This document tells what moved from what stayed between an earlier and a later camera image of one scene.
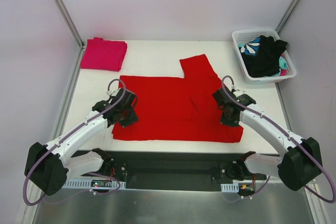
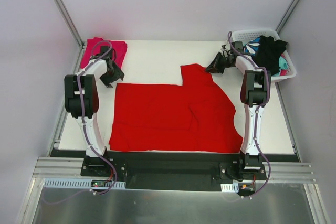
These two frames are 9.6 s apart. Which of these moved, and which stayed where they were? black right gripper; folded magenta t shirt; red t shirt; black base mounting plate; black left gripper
Moved: black left gripper; red t shirt; black right gripper
Stayed: black base mounting plate; folded magenta t shirt
